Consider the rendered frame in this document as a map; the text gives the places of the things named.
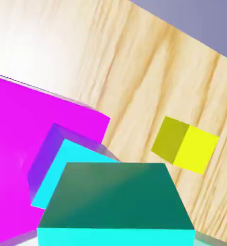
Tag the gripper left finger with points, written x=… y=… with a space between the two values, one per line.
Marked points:
x=28 y=240

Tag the small yellow cube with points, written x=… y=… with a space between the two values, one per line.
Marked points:
x=193 y=150

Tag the large magenta box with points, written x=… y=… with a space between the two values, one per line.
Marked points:
x=19 y=119

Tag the small cyan cube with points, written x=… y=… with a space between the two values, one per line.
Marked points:
x=117 y=201
x=67 y=153

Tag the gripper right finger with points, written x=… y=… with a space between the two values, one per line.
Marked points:
x=203 y=241

